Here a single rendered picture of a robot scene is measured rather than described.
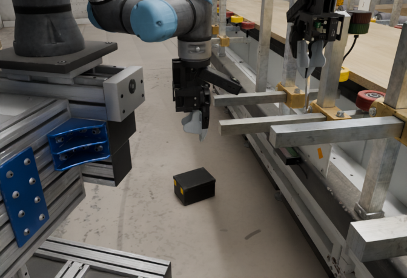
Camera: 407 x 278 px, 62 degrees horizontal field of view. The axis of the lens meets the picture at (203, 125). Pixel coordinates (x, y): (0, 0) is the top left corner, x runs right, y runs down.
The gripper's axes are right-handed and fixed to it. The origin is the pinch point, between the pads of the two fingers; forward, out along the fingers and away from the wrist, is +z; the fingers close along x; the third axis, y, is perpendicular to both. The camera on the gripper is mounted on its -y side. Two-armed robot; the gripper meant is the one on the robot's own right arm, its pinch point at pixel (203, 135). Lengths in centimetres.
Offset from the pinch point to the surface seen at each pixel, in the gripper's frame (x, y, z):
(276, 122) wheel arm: 1.5, -18.3, -3.1
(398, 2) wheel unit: -119, -142, -18
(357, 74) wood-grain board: -20, -53, -7
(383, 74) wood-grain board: -18, -61, -7
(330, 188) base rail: 10.1, -31.0, 12.6
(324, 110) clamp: -0.5, -32.3, -4.4
